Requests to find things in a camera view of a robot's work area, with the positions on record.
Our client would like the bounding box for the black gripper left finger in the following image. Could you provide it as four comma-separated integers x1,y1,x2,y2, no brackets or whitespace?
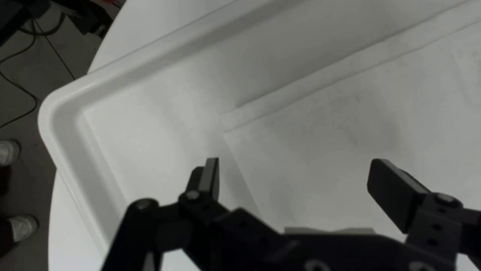
178,157,238,224

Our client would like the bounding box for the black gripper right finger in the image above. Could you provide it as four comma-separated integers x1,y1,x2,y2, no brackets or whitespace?
367,159,481,258

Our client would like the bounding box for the white towel with red stripes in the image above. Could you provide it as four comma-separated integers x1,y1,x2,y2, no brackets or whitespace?
220,2,481,271

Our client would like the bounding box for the large white plastic tray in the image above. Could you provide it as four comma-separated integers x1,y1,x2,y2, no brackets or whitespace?
37,0,481,271

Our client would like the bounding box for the white shoe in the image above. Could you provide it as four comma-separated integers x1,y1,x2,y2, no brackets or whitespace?
0,139,23,168
6,215,41,245

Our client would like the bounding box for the black equipment on floor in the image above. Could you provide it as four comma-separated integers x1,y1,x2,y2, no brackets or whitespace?
0,0,127,43

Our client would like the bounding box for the black floor cable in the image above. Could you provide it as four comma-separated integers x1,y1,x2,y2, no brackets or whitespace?
0,71,43,129
0,17,43,67

